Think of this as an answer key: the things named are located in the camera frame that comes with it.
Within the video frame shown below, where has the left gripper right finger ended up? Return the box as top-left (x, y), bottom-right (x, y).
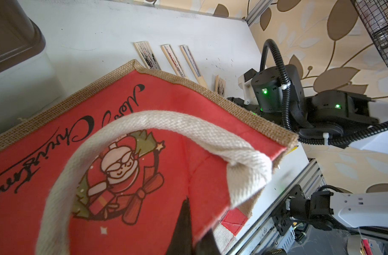
top-left (194, 230), bottom-right (221, 255)

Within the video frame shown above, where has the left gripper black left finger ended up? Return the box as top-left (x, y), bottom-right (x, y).
top-left (165, 198), bottom-right (193, 255)

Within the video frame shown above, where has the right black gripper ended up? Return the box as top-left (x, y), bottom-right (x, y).
top-left (227, 39), bottom-right (306, 131)

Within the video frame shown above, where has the folding fan plain wood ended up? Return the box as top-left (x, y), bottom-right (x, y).
top-left (161, 44), bottom-right (187, 78)

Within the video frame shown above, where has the folding fan black print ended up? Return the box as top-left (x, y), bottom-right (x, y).
top-left (134, 41), bottom-right (161, 70)

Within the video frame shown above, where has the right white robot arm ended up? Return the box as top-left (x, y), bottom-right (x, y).
top-left (231, 39), bottom-right (388, 242)

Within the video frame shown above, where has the yellow hex key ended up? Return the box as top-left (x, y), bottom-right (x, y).
top-left (286, 145), bottom-right (299, 155)

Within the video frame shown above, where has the right black wire basket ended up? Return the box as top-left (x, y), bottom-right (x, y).
top-left (351, 0), bottom-right (388, 68)

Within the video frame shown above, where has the brown toolbox with white handle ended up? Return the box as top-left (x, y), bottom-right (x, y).
top-left (0, 0), bottom-right (46, 73)

